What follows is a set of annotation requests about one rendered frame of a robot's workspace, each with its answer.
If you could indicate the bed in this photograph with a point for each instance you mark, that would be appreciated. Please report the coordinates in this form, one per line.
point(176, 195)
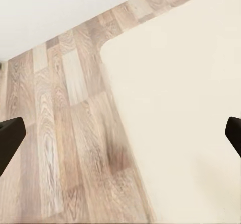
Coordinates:
point(175, 80)

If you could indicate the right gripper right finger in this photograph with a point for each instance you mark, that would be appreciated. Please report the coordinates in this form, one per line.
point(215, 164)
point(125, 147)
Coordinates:
point(233, 132)

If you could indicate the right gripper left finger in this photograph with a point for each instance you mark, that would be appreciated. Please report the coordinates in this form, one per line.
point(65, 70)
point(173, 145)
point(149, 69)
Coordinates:
point(12, 132)

